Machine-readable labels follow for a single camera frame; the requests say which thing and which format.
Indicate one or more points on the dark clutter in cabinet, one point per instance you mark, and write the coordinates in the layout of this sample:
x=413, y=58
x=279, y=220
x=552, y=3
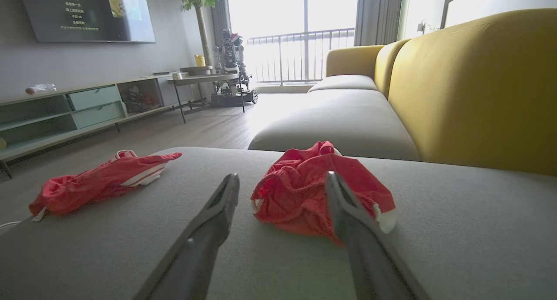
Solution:
x=139, y=101

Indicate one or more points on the small white cup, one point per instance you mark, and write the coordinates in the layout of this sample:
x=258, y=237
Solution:
x=177, y=76

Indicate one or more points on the long low TV cabinet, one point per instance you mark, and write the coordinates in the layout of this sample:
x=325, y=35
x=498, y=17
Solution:
x=39, y=121

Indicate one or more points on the short grey sofa seat cushion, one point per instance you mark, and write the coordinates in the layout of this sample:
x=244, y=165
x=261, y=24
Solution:
x=343, y=82

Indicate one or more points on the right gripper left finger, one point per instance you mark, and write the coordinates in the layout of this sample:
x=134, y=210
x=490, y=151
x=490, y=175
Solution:
x=196, y=256

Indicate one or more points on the pale yellow sofa armrest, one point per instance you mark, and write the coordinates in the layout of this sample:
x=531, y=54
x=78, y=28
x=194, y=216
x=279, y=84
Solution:
x=352, y=61

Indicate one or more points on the thin-legged dark side table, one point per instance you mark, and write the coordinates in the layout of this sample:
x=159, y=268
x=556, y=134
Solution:
x=204, y=79

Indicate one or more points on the clear plastic bag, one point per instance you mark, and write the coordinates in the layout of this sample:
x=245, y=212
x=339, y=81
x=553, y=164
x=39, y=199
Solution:
x=41, y=88

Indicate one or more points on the mint green cabinet drawer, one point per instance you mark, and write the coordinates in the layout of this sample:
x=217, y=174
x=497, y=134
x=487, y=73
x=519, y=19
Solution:
x=93, y=98
x=99, y=114

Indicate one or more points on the wall-mounted flat television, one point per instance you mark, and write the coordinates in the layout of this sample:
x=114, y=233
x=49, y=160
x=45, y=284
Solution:
x=87, y=17

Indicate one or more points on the green potted tree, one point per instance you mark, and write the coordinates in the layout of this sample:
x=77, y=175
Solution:
x=201, y=13

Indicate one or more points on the round dark tray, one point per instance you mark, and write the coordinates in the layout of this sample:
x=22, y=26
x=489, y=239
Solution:
x=196, y=70

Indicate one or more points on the narrow yellow sofa backrest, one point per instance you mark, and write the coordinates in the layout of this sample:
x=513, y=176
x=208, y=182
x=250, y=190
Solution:
x=385, y=65

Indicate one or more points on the red white-trimmed basketball jersey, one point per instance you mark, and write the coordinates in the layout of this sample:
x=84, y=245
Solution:
x=87, y=187

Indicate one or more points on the grey window curtain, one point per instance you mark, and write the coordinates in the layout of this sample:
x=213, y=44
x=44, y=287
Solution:
x=378, y=15
x=221, y=13

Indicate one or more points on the metal balcony railing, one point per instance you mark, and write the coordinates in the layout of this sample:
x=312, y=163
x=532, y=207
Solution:
x=300, y=52

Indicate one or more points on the long grey sofa seat cushion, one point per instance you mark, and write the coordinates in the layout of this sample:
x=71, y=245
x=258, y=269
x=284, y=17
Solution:
x=339, y=126

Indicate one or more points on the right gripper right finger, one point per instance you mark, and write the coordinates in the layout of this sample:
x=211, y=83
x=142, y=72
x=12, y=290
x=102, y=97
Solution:
x=370, y=261

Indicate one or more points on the wide yellow sofa backrest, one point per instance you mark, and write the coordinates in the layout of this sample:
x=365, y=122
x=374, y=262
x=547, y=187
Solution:
x=478, y=91

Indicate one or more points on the parked wheeled humanoid robot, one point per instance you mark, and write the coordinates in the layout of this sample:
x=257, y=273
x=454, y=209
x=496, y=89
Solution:
x=230, y=65

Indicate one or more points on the red shorts with white band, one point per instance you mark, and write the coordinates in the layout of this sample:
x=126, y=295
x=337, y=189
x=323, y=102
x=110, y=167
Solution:
x=296, y=191

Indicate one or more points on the white wall socket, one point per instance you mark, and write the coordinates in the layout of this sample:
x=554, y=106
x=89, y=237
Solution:
x=422, y=27

